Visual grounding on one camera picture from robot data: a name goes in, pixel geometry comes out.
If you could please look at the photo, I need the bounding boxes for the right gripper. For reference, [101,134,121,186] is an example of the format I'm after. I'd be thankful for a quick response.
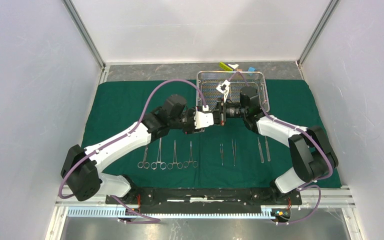
[210,97,247,126]

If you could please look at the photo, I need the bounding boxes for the metal mesh instrument tray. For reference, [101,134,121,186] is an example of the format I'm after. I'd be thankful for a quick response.
[196,71,270,112]

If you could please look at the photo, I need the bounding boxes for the white small block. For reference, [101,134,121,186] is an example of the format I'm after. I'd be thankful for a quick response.
[228,63,239,71]

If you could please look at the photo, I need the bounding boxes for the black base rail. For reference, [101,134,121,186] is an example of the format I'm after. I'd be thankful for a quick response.
[105,186,303,223]

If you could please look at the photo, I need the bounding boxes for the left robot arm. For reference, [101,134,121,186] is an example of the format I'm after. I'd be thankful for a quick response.
[58,94,214,204]

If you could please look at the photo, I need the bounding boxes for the steel forceps with ring handles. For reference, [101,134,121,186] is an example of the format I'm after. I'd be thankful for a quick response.
[150,138,167,170]

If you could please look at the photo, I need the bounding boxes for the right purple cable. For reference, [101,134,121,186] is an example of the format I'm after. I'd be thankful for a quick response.
[228,71,334,226]

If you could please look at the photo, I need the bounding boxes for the pointed steel tweezers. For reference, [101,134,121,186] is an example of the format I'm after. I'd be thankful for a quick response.
[231,139,237,167]

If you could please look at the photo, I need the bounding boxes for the green surgical cloth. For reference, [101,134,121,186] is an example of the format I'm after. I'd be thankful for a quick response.
[81,81,292,188]

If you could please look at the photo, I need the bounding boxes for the yellow-green lego brick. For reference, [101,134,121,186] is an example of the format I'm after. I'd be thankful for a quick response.
[219,62,234,72]

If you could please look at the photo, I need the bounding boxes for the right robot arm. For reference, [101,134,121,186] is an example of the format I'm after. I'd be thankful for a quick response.
[213,83,339,204]

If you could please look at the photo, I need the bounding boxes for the steel scalpel handle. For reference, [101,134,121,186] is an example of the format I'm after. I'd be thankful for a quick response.
[265,136,271,162]

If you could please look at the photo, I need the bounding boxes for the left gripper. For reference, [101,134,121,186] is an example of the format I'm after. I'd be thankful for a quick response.
[169,105,205,135]

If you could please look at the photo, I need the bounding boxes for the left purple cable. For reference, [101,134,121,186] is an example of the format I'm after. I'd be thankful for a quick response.
[58,79,211,225]

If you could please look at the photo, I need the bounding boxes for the purple cable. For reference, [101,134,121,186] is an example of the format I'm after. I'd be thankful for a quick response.
[228,71,334,226]
[58,79,211,225]

